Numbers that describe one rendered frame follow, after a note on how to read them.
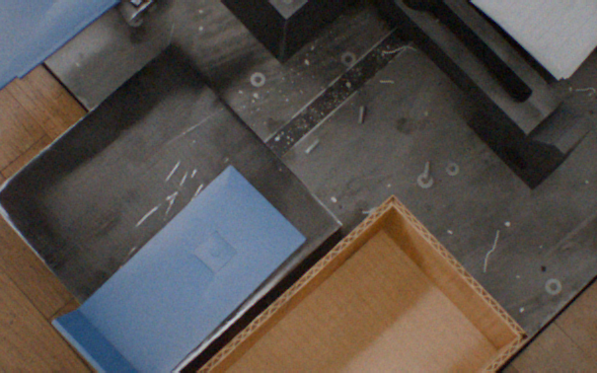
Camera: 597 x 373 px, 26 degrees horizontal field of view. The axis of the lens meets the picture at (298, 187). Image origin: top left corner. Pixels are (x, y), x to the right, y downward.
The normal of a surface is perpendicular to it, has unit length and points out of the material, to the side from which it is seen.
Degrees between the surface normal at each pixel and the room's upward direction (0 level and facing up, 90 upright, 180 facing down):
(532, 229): 0
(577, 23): 1
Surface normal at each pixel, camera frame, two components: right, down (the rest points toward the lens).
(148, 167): 0.04, -0.25
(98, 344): 0.63, -0.72
